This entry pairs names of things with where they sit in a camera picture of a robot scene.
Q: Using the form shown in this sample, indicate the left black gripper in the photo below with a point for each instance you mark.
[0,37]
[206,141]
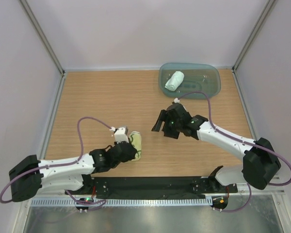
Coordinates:
[132,155]

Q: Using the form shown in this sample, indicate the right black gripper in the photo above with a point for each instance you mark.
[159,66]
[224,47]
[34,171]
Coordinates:
[163,117]

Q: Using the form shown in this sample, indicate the green patterned towel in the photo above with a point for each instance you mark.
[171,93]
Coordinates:
[136,141]

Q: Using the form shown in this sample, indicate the teal transparent plastic basin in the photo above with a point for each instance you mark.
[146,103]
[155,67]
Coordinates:
[191,78]

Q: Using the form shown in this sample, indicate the light mint green towel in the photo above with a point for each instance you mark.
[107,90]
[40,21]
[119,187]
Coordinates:
[175,81]

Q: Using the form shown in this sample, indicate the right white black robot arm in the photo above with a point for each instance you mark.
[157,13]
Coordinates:
[259,165]

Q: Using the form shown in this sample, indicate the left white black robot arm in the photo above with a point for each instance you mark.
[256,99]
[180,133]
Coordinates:
[32,176]

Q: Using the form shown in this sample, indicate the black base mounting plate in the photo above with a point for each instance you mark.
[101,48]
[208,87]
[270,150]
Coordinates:
[189,184]

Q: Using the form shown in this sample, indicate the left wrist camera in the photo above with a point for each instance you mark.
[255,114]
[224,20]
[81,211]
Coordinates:
[121,135]

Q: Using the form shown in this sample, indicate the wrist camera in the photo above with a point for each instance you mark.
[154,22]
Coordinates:
[121,135]
[178,110]

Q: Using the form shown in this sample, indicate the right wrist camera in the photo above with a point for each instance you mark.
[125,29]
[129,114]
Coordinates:
[178,110]

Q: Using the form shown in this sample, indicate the white slotted cable duct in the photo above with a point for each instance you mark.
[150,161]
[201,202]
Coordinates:
[68,202]

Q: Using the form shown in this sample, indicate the right aluminium frame post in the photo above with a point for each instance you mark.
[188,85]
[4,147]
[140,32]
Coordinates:
[266,11]

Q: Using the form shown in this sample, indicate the aluminium frame post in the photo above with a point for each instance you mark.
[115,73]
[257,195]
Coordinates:
[36,25]
[266,11]

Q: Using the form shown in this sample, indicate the left aluminium frame post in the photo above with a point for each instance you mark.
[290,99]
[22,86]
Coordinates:
[36,25]

